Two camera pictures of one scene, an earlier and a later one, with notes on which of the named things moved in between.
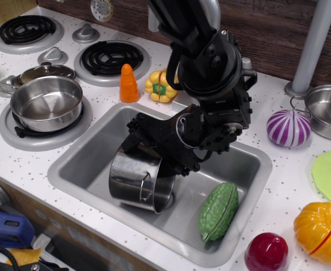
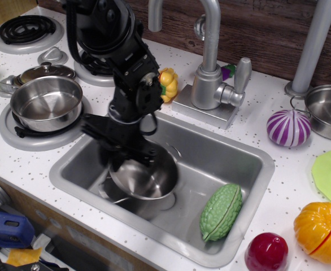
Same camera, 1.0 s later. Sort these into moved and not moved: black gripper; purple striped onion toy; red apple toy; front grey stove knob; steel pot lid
Moved: black gripper
Not moved: steel pot lid; front grey stove knob; purple striped onion toy; red apple toy
